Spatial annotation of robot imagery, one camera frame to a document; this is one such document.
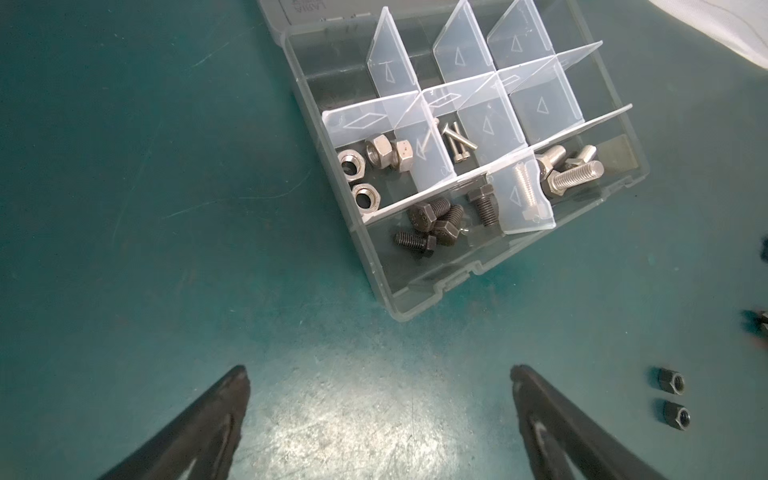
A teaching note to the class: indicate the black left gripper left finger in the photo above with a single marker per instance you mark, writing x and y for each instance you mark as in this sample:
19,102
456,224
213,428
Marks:
200,442

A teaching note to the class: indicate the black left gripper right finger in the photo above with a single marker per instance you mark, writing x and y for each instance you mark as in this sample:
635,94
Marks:
559,437

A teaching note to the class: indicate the black hex nut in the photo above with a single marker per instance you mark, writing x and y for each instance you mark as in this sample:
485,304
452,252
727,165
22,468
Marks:
676,415
670,381

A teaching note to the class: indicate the black hex bolt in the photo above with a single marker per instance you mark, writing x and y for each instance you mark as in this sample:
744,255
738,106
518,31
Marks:
424,215
484,201
447,229
424,245

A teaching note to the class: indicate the clear plastic organizer box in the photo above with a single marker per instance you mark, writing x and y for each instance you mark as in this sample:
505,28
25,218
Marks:
454,133

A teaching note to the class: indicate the green table mat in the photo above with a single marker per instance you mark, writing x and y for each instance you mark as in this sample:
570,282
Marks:
165,216

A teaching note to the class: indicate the orange black side cutters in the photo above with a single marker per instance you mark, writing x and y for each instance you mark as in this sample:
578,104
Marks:
764,250

